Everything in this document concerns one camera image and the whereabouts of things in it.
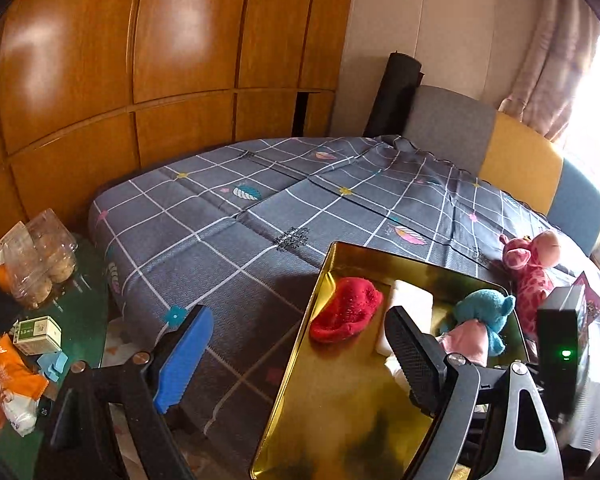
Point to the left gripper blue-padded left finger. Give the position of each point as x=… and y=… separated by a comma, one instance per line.
x=177, y=355

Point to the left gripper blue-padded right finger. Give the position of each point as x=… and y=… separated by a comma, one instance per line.
x=420, y=356

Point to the teal plush bear pink dress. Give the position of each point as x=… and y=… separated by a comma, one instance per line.
x=479, y=320

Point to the gold metal tin tray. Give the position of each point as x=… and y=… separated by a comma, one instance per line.
x=338, y=413

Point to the purple cardboard box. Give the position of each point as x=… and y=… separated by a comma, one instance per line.
x=589, y=310

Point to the pink giraffe plush toy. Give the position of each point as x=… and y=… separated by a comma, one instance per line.
x=528, y=260

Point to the green glass side table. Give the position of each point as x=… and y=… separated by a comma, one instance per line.
x=75, y=315

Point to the grey checkered bed quilt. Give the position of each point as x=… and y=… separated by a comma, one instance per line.
x=244, y=230

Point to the small white green box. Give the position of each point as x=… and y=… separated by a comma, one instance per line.
x=37, y=336

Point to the clear plastic food container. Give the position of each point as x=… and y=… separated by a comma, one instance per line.
x=38, y=257

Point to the orange snack packet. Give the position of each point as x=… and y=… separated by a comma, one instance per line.
x=20, y=390

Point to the grey yellow blue headboard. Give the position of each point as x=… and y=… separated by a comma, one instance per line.
x=509, y=155

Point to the black rolled mat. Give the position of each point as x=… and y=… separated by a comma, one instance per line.
x=394, y=98

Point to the pink patterned curtain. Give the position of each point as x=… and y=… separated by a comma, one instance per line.
x=561, y=51

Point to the wooden wardrobe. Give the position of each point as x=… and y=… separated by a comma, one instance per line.
x=92, y=91

